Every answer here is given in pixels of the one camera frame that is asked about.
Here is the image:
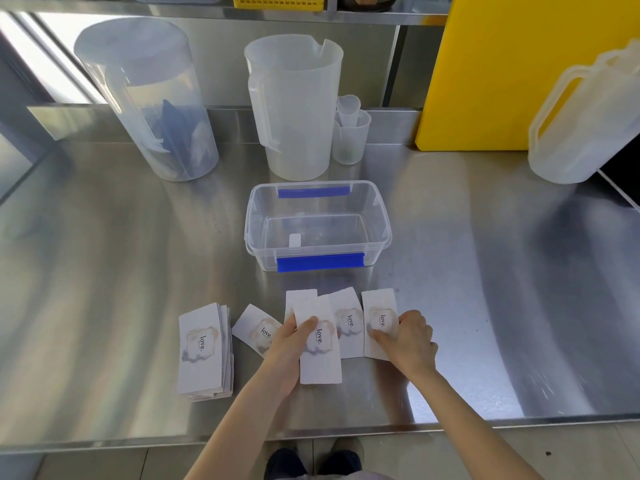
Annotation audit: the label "person's right hand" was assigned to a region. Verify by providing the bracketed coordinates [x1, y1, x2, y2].
[368, 310, 440, 378]

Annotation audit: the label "person's left hand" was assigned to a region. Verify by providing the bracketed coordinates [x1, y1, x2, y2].
[263, 316, 319, 396]

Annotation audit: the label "white printed paper cup sleeve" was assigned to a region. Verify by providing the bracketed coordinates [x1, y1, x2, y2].
[231, 304, 284, 359]
[284, 289, 319, 325]
[293, 295, 343, 386]
[326, 287, 366, 359]
[361, 289, 401, 362]

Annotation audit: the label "person's right forearm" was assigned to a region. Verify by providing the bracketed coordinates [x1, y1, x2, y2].
[400, 364, 545, 480]

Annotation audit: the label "person's left forearm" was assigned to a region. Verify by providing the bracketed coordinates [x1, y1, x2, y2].
[184, 382, 301, 480]

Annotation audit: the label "clear storage box blue latches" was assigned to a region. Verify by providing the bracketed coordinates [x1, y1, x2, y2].
[244, 180, 393, 273]

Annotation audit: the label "stack of white paper sleeves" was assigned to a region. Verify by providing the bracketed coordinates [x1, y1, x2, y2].
[175, 302, 235, 402]

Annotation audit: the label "person's right dark shoe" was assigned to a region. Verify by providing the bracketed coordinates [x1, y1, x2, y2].
[318, 449, 364, 480]

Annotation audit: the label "person's dark shoe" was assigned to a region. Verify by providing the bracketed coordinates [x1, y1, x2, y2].
[263, 448, 309, 480]
[318, 449, 364, 480]

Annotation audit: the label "person's left dark shoe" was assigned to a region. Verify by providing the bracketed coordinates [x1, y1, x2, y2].
[263, 448, 309, 480]

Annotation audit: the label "small translucent measuring cup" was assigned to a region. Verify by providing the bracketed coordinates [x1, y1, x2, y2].
[332, 109, 372, 166]

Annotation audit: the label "tiny translucent measuring cup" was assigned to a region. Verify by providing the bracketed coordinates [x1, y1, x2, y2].
[336, 95, 362, 128]

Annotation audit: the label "translucent large measuring jug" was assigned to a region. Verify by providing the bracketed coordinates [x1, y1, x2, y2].
[244, 34, 345, 182]

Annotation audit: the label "clear lidded plastic pitcher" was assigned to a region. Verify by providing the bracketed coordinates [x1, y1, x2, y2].
[73, 17, 220, 183]

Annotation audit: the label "yellow cutting board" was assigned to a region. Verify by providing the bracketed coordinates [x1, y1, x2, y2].
[415, 0, 640, 153]

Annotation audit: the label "yellow plastic basket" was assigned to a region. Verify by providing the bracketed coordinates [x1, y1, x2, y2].
[232, 0, 326, 12]

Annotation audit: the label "dark round bowl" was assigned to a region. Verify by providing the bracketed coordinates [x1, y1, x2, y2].
[338, 0, 399, 12]

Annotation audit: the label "stainless steel shelf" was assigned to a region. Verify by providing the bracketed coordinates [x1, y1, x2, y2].
[0, 0, 451, 27]

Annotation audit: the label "translucent plastic jug with handle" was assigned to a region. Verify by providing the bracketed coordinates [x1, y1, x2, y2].
[527, 38, 640, 185]

